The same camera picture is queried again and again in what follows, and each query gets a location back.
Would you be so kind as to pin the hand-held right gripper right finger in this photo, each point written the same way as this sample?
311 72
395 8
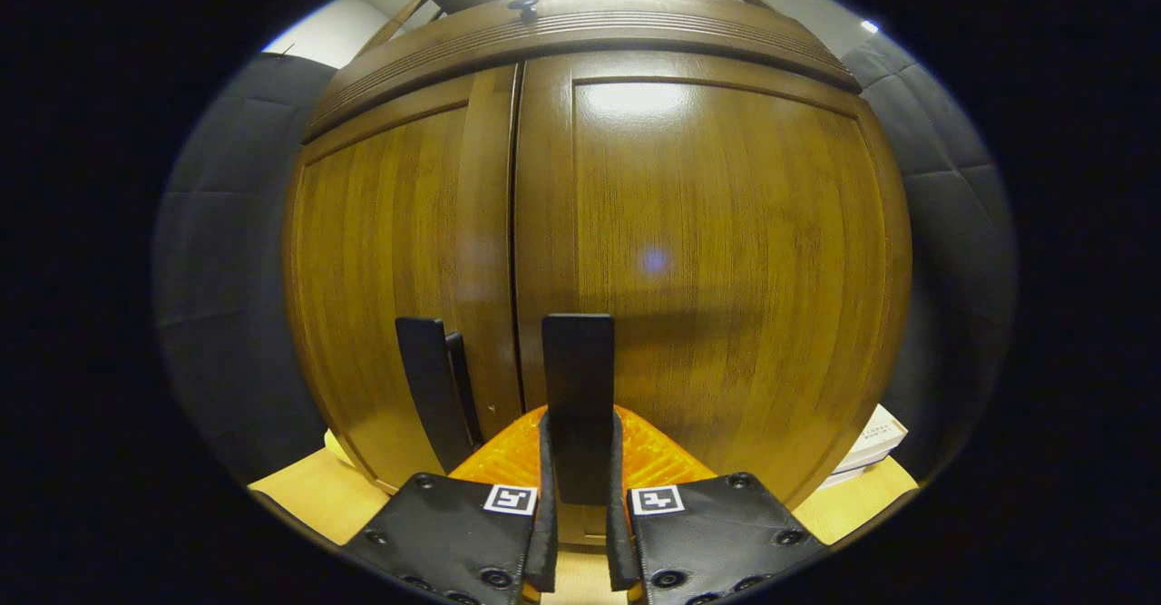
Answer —
617 541

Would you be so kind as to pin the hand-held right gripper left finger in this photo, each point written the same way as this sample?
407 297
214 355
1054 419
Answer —
548 532

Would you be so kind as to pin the wooden shoe cabinet door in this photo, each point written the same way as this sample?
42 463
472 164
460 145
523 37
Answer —
726 269
390 251

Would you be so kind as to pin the wooden cabinet drawer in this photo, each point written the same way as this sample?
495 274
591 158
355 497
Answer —
635 24

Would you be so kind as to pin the pale yellow round sponge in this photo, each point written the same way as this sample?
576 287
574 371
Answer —
334 449

